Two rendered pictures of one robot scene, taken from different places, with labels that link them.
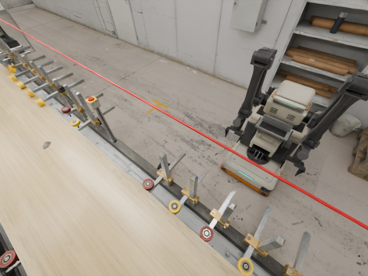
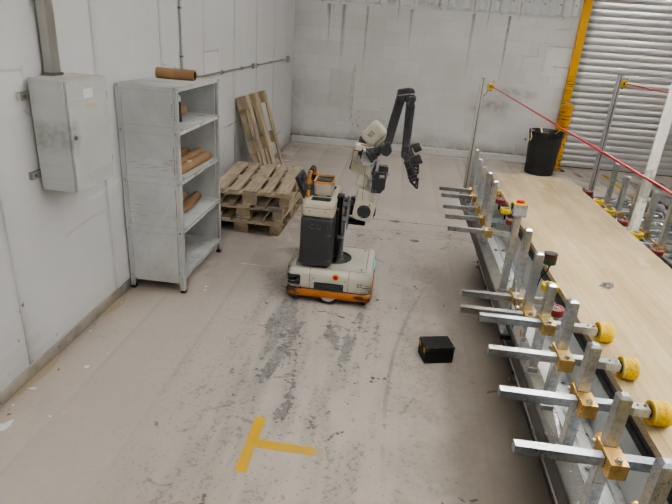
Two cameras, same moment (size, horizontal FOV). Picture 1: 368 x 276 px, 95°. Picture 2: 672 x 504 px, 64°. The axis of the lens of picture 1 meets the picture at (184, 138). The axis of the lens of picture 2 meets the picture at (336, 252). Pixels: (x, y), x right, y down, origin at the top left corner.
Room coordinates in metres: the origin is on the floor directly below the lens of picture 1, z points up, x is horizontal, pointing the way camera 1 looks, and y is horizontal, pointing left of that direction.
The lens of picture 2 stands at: (3.38, 2.40, 1.99)
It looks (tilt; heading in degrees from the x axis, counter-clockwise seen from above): 23 degrees down; 235
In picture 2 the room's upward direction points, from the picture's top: 4 degrees clockwise
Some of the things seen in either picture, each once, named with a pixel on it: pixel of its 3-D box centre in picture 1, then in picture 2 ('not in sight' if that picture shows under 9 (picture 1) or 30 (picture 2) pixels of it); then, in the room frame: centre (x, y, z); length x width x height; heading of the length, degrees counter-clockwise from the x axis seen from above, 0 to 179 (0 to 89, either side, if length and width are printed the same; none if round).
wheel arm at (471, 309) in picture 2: (85, 103); (508, 314); (1.48, 1.07, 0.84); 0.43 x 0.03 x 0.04; 140
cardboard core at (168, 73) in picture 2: not in sight; (176, 74); (2.04, -1.88, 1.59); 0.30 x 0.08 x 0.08; 140
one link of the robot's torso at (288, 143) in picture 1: (270, 147); (359, 210); (0.94, -0.85, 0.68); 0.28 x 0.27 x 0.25; 50
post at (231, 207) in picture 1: (224, 217); (479, 196); (0.27, -0.24, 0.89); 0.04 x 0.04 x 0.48; 50
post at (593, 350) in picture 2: (45, 80); (576, 405); (1.87, 1.67, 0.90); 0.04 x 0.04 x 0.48; 50
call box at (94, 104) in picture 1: (93, 103); (519, 209); (1.06, 0.71, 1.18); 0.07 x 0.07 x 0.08; 50
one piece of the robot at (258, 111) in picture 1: (270, 133); (325, 220); (1.18, -0.96, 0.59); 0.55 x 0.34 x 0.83; 50
